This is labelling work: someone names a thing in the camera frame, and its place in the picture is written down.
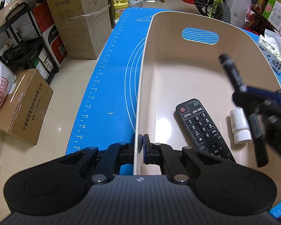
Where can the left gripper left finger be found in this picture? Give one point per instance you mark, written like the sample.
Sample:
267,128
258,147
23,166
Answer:
108,162

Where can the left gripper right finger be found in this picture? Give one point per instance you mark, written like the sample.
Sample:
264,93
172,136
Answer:
167,159

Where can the black marker pen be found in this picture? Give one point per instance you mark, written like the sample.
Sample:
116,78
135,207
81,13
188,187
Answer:
241,99

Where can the white pill bottle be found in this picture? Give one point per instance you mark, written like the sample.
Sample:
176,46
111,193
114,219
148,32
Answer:
239,126

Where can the black TV remote control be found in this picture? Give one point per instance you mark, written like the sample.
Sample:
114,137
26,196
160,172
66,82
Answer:
202,130

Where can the beige plastic storage bin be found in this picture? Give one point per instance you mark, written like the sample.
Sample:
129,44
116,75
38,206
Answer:
180,62

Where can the blue silicone baking mat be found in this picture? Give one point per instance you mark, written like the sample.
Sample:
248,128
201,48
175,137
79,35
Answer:
107,113

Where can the white tissue box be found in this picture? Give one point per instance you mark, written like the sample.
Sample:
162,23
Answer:
270,45

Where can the green white carton box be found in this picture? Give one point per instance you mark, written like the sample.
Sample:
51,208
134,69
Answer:
272,13

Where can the floor cardboard box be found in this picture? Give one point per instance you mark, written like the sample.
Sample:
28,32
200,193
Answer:
23,110

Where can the large stacked cardboard box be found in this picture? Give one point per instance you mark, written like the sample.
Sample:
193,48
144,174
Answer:
84,26

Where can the yellow detergent jug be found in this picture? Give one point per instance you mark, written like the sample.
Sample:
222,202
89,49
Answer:
119,7

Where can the black metal shelf cart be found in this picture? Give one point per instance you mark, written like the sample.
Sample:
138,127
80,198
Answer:
20,53

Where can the red white appliance box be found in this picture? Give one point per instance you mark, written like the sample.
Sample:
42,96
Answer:
50,33

